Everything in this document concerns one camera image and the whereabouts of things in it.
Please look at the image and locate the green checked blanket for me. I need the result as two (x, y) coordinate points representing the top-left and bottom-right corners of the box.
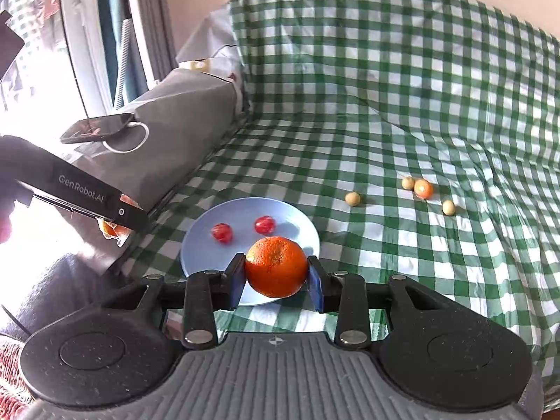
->
(120, 0), (560, 416)

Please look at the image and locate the white printed pillow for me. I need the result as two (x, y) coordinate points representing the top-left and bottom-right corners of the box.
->
(175, 4), (252, 114)

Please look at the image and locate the teal curtain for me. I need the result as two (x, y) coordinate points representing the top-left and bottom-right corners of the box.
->
(94, 0), (141, 106)

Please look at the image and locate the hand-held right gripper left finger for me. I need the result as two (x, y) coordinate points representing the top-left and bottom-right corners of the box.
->
(103, 253), (246, 351)

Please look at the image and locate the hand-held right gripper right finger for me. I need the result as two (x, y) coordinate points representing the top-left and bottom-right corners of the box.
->
(306, 254), (471, 350)

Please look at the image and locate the light blue plate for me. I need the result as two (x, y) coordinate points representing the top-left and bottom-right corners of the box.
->
(181, 198), (320, 306)

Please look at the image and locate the red patterned cloth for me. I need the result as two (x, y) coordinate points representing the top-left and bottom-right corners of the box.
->
(0, 341), (36, 407)

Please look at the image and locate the grey pillow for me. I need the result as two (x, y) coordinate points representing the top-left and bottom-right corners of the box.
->
(57, 68), (246, 272)

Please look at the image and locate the thin black cable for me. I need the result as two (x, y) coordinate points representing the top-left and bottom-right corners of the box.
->
(0, 304), (31, 338)

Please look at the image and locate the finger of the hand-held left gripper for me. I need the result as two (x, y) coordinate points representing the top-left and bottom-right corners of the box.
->
(103, 190), (152, 233)

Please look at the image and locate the white window frame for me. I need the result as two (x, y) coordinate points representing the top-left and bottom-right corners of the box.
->
(57, 0), (176, 114)

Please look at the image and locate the black smartphone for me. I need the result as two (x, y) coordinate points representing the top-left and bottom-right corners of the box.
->
(60, 112), (134, 144)

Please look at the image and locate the dark grey cloth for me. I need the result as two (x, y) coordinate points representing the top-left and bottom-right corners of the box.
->
(0, 254), (145, 342)

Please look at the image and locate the white charging cable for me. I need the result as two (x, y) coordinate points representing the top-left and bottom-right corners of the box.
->
(103, 121), (151, 155)

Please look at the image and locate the grey ribbed hose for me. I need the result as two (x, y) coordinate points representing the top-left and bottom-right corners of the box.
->
(114, 17), (134, 110)

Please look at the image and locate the dark flat panel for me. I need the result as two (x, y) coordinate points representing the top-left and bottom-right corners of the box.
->
(0, 9), (26, 85)

